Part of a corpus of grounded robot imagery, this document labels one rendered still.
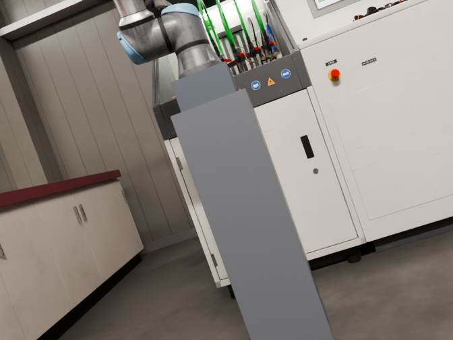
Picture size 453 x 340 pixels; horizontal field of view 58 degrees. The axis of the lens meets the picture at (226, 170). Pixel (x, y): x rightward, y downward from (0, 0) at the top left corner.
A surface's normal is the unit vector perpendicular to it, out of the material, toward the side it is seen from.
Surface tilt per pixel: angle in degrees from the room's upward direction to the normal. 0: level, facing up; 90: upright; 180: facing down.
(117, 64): 90
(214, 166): 90
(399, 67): 90
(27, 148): 90
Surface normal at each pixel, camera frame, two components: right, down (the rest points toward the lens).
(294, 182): -0.14, 0.08
